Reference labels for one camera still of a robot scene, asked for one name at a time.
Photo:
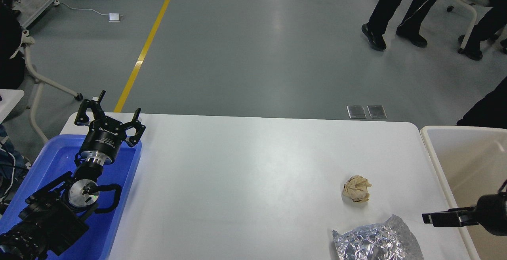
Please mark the beige plastic bin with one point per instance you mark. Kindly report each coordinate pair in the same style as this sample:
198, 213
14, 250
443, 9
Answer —
469, 161

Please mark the white office chair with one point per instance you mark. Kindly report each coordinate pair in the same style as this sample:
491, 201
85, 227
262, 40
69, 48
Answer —
469, 5

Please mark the person in black at left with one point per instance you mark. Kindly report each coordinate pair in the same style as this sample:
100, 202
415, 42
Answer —
12, 64

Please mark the white side table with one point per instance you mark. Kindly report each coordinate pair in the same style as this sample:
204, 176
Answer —
9, 100

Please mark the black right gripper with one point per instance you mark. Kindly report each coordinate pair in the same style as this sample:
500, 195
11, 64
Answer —
490, 212

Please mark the left metal floor plate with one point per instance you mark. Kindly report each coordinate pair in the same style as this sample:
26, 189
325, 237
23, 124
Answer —
356, 112

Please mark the person in black at right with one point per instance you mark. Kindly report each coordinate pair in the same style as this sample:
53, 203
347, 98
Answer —
489, 112

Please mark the silver foil bag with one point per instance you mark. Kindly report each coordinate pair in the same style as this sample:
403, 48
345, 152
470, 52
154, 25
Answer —
389, 240

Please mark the crumpled beige paper ball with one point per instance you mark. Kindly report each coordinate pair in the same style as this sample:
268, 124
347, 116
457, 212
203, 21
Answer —
356, 189

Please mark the blue plastic bin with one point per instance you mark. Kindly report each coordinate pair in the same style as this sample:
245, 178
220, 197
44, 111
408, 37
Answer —
56, 158

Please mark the grey metal platform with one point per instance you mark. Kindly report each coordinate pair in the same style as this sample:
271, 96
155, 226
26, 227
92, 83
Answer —
30, 10

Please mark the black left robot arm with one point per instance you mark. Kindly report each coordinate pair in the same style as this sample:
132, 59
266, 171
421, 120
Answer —
55, 216

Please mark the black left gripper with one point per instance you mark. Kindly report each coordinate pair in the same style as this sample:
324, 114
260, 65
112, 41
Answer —
105, 137

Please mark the seated person in black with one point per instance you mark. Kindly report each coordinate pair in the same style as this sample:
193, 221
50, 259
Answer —
491, 22

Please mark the right metal floor plate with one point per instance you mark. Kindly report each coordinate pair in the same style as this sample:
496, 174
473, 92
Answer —
377, 111

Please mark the metal floor plate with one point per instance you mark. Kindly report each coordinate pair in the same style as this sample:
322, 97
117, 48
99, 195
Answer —
356, 112
377, 111

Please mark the white chair frame left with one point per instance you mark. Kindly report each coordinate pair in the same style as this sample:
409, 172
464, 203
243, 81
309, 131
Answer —
39, 81

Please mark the white power adapter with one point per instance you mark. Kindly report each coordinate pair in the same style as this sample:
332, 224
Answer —
114, 17

